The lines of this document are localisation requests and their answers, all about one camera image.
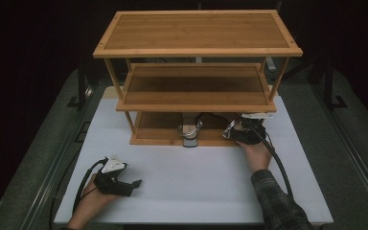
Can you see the metal table edge rail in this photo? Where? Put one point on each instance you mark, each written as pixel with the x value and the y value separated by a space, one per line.
pixel 56 172
pixel 351 150

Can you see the black silver heeled sandal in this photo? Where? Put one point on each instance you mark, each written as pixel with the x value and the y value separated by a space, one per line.
pixel 190 127
pixel 228 123

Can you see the person's left hand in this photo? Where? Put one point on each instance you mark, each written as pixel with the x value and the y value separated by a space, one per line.
pixel 92 201

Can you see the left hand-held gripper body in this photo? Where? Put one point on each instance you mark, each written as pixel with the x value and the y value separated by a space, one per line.
pixel 110 183

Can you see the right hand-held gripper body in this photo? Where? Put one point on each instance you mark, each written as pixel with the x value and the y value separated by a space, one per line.
pixel 250 132

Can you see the person's right hand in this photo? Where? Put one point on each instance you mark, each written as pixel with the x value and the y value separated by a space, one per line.
pixel 257 156

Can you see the black metal stand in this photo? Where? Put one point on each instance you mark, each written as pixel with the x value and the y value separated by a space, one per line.
pixel 82 86
pixel 330 86

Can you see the wooden three-tier shoe rack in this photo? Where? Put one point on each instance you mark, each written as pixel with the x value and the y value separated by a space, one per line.
pixel 196 32

